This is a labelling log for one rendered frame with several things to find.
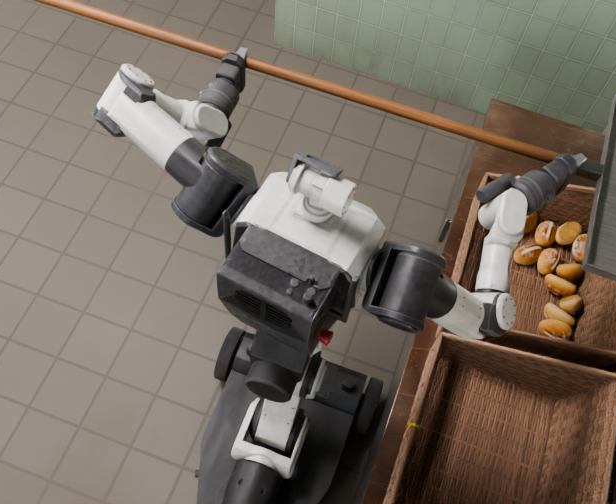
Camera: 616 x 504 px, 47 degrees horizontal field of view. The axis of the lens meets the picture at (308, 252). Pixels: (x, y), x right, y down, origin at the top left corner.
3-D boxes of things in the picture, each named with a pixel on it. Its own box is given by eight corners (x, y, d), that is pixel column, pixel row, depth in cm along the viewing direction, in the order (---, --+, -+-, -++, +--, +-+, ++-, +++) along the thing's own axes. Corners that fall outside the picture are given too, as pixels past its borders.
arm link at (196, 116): (204, 119, 176) (163, 101, 165) (231, 114, 171) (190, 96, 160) (201, 144, 175) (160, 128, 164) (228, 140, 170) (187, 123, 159)
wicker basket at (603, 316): (612, 241, 237) (653, 194, 213) (590, 394, 209) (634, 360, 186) (471, 196, 242) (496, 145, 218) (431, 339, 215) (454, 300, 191)
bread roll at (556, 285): (546, 271, 226) (538, 287, 227) (549, 272, 220) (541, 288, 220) (576, 285, 225) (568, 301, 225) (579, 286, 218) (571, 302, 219)
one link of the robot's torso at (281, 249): (330, 398, 150) (351, 330, 119) (193, 324, 156) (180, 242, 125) (388, 289, 164) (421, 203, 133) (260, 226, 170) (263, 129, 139)
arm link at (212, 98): (188, 93, 176) (168, 126, 170) (220, 86, 170) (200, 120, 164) (214, 126, 183) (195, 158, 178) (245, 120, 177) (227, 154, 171)
